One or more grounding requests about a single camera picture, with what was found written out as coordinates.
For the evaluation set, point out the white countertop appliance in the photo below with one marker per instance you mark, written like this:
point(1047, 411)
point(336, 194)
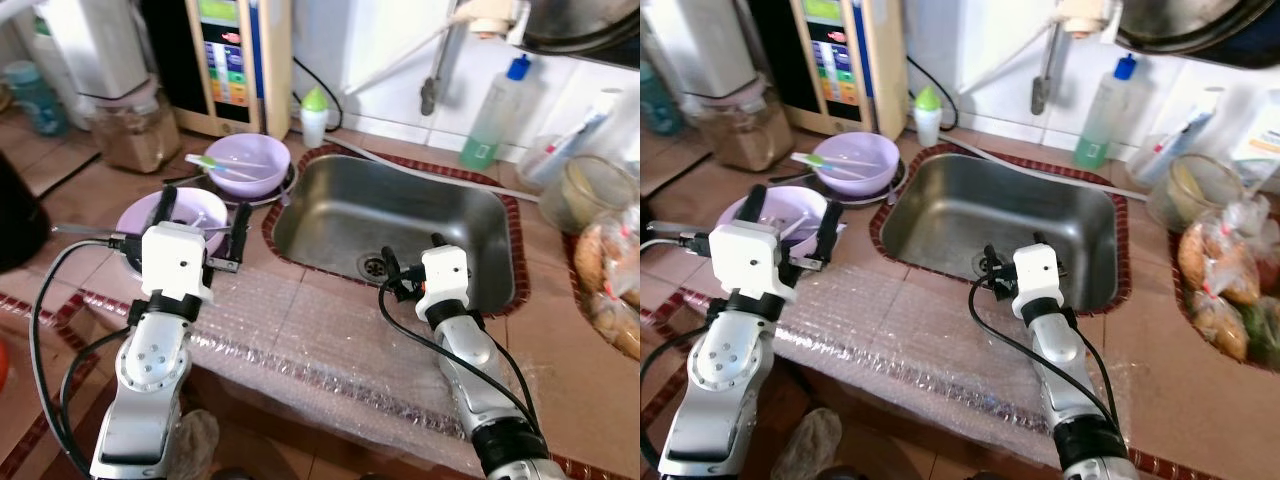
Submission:
point(715, 40)
point(95, 40)

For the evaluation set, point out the beige water ionizer appliance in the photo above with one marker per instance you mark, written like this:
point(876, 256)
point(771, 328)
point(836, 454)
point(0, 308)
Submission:
point(230, 60)
point(840, 60)

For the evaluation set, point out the blue-capped green soap bottle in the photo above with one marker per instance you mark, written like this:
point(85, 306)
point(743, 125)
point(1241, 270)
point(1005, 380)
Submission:
point(490, 120)
point(1102, 120)

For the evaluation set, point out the glass jar brown contents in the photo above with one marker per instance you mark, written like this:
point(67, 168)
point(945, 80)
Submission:
point(135, 140)
point(745, 135)

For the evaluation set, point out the white plastic utensil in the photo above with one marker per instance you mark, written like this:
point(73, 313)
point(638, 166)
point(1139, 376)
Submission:
point(855, 176)
point(250, 178)

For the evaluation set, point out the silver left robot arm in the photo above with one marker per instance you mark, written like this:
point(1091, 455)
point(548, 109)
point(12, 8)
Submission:
point(715, 370)
point(150, 370)

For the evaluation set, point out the white faucet with spout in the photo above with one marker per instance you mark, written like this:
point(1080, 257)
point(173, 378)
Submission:
point(1085, 15)
point(490, 15)

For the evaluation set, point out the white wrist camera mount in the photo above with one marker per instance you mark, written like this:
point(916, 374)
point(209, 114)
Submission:
point(443, 280)
point(750, 258)
point(1037, 280)
point(178, 260)

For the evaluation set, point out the white carton box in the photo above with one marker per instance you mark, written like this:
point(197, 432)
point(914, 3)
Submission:
point(1258, 140)

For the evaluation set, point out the crumpled grey plastic bag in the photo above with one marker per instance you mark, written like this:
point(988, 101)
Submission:
point(195, 445)
point(808, 445)

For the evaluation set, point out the metal sink drain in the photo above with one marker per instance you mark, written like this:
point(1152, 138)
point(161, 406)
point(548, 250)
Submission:
point(370, 263)
point(978, 258)

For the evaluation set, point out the purple plastic bowl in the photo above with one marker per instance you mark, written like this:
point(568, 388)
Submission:
point(795, 200)
point(250, 160)
point(200, 200)
point(860, 160)

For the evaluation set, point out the green tipped plastic utensil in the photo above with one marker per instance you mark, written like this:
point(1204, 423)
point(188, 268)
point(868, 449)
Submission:
point(815, 160)
point(210, 161)

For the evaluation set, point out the plastic bag brown food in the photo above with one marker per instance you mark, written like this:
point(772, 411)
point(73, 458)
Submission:
point(612, 325)
point(598, 260)
point(1215, 325)
point(1215, 255)

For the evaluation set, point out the teal plastic bottle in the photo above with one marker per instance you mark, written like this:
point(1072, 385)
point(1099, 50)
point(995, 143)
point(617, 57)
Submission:
point(658, 100)
point(35, 100)

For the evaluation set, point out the small white green-capped bottle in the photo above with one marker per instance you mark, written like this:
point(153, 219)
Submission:
point(927, 118)
point(314, 120)

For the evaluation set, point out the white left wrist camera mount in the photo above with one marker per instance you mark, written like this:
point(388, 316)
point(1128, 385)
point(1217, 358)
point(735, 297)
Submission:
point(178, 260)
point(750, 258)

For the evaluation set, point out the clear plastic container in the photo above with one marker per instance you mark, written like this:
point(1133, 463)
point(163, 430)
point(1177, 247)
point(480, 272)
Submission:
point(540, 165)
point(1150, 165)

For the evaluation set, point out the stainless steel sink basin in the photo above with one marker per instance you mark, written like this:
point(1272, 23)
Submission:
point(390, 210)
point(1000, 210)

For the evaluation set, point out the clear bubble wrap sheet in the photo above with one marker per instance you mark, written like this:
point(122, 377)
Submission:
point(320, 340)
point(900, 340)

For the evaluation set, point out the plastic bag green vegetables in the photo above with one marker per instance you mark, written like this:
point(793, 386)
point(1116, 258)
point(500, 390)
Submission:
point(1265, 330)

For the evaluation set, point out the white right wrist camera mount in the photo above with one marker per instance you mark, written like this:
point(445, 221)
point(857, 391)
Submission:
point(1037, 280)
point(443, 280)

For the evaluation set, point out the white blue tube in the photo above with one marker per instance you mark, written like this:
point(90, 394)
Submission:
point(580, 135)
point(1185, 135)

